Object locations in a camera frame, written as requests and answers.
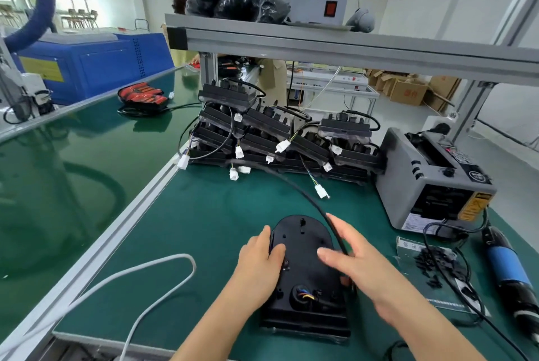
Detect person's left hand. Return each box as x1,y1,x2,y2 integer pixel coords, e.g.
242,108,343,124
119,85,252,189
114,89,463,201
237,225,287,304

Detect person's right hand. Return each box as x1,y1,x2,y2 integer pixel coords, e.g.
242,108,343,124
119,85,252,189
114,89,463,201
317,213,407,320

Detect black lamp housing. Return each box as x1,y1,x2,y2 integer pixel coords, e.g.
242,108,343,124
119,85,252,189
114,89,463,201
260,214,353,339

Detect person's right forearm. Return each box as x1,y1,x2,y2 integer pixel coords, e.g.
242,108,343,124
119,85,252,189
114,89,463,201
373,289,487,361

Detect person's left forearm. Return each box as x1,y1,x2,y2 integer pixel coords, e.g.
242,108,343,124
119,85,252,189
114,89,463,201
170,287,272,361

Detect clear bag of black screws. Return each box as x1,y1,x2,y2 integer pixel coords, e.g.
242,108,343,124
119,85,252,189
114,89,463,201
395,235,492,318

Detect grey tape dispenser machine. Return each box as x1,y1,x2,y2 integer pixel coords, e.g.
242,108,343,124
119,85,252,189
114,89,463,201
375,127,498,236

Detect pile of black lamp units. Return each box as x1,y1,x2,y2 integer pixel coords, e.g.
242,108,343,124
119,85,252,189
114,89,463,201
177,78,386,200

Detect white power socket with plug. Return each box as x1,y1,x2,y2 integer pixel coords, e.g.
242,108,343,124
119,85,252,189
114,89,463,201
421,114,459,137

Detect white background table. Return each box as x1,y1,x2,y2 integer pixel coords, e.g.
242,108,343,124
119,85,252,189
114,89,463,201
286,65,380,111

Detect blue black electric screwdriver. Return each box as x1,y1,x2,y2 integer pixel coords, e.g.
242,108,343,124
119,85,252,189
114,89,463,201
481,225,539,345

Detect cardboard boxes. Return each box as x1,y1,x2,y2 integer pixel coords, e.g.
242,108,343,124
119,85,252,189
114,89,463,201
366,68,462,114

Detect red tail lamp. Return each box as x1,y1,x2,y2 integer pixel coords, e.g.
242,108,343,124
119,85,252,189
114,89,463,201
117,82,170,116

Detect green conveyor belt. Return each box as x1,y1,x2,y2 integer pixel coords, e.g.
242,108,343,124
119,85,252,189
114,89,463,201
0,66,204,342

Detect white dome device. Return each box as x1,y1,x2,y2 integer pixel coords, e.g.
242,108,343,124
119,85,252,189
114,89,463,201
345,8,376,33

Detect blue machine cabinet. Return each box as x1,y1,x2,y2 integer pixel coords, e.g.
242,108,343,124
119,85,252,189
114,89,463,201
12,32,176,106

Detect white grey machine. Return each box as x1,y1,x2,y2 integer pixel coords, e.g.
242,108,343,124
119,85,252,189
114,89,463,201
0,35,56,127

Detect black housing cable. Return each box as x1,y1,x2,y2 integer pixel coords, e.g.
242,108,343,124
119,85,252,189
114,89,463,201
227,160,350,255

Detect thin black power cable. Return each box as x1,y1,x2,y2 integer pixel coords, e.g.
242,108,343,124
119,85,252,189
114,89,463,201
422,208,532,361

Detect white cable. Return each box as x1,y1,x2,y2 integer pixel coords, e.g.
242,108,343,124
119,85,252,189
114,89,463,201
0,253,197,361

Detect aluminium shelf frame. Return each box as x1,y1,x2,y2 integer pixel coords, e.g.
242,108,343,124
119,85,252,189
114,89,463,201
164,0,539,144

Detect blue hose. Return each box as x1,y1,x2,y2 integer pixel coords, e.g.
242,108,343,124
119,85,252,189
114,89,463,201
3,0,57,54

